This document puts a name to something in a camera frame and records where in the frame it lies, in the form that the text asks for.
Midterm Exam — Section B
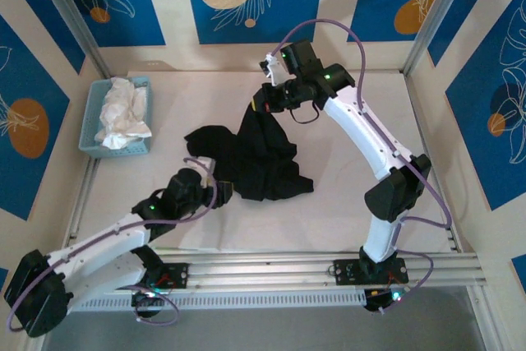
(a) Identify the black t-shirt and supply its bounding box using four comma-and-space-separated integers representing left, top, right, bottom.
183, 98, 316, 203

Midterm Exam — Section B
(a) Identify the light blue plastic basket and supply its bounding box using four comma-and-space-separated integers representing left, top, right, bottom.
77, 75, 154, 159

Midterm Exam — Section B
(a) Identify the white table cover sheet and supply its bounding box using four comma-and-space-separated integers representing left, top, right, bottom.
88, 70, 459, 252

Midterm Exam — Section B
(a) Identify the crumpled white cloth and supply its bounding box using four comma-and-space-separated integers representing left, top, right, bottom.
94, 77, 154, 150

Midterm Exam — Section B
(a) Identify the black left controller board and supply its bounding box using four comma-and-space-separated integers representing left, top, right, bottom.
131, 287, 168, 319

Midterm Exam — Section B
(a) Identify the black controller board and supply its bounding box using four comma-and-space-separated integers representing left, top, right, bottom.
363, 287, 412, 314
131, 287, 168, 319

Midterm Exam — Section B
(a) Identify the black right controller board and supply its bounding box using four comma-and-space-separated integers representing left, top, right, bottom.
363, 287, 412, 314

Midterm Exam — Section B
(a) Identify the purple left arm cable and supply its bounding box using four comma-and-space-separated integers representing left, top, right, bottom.
6, 156, 219, 332

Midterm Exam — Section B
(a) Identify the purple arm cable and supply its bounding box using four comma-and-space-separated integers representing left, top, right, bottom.
6, 156, 219, 332
275, 17, 453, 315

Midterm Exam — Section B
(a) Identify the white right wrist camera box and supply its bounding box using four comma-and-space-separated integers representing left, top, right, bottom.
259, 53, 288, 85

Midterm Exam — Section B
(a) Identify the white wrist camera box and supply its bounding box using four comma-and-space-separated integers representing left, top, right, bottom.
192, 156, 217, 186
259, 53, 288, 85

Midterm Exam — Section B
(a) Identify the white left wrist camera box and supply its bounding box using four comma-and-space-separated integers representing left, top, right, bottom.
192, 156, 217, 186

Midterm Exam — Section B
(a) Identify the thin black gripper wire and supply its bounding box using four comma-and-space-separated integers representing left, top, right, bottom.
287, 102, 322, 125

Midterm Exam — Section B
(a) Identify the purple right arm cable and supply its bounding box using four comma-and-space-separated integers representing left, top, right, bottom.
275, 17, 453, 315

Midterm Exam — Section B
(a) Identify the aluminium front rail frame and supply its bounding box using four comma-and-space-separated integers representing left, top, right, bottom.
35, 250, 488, 297

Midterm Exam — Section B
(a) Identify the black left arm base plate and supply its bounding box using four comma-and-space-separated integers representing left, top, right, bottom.
113, 262, 189, 290

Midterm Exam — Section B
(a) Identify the white slotted cable duct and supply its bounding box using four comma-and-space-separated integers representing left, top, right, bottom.
53, 289, 367, 313

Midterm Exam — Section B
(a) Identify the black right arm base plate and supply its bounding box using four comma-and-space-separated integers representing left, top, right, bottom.
333, 259, 410, 286

